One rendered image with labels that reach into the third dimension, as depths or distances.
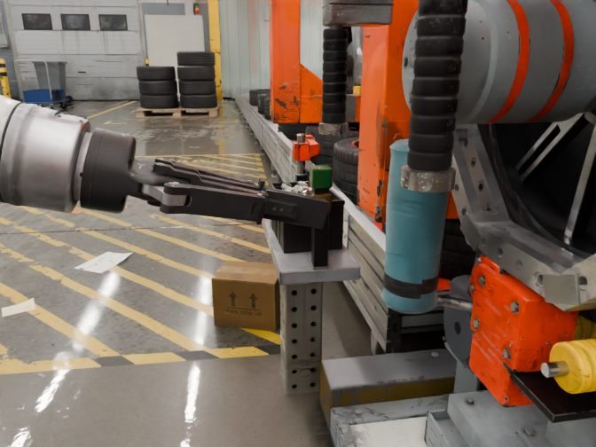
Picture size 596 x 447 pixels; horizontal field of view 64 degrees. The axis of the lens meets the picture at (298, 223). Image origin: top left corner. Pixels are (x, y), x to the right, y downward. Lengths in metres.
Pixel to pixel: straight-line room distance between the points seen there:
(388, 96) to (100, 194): 0.69
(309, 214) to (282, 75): 2.43
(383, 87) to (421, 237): 0.39
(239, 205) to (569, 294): 0.38
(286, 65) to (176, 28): 8.73
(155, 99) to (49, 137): 8.44
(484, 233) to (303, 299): 0.60
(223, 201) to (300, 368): 0.94
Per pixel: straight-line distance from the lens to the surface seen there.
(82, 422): 1.40
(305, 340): 1.29
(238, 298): 1.62
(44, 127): 0.45
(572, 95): 0.61
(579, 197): 0.76
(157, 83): 8.85
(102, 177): 0.44
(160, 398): 1.41
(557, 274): 0.63
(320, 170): 0.92
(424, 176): 0.39
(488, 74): 0.55
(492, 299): 0.73
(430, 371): 1.28
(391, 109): 1.01
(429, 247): 0.73
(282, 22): 2.91
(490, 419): 1.02
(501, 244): 0.71
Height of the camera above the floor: 0.84
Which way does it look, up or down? 18 degrees down
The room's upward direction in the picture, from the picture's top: straight up
